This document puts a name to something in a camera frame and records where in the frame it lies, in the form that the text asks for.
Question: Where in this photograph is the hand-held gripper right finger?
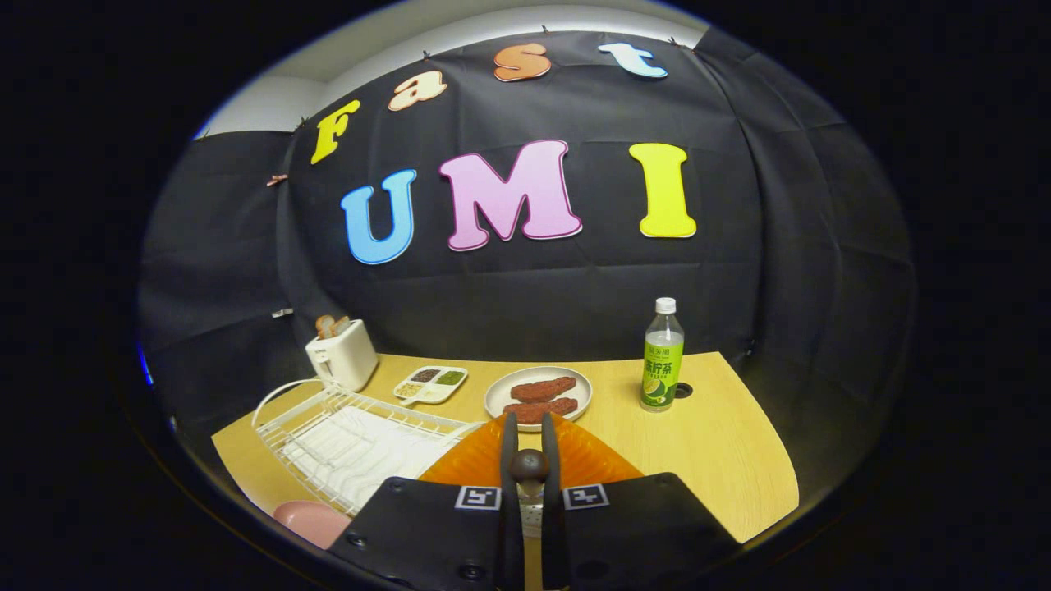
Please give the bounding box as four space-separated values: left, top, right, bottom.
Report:
540 412 740 590

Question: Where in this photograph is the pink plate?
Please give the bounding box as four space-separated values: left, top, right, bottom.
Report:
273 501 352 549

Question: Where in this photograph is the green label drink bottle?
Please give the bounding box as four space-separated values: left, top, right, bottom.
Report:
640 297 685 413

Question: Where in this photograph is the brown meat patty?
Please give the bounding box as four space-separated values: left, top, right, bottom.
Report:
511 377 577 403
503 397 579 425

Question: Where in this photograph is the black backdrop cloth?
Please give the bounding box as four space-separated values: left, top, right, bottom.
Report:
138 29 916 502

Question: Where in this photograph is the white toaster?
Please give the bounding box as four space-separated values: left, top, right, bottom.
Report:
305 319 379 392

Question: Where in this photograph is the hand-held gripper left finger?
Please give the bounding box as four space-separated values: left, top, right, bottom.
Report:
328 412 524 591

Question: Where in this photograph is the wooden handle metal spoon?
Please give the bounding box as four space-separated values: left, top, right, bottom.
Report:
509 448 551 538

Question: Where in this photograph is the white wire dish rack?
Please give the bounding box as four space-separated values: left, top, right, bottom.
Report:
251 378 485 516

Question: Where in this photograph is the white sectioned dish with beans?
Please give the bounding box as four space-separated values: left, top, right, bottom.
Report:
393 365 469 406

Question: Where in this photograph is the white round plate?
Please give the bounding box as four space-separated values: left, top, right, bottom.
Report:
484 366 593 433

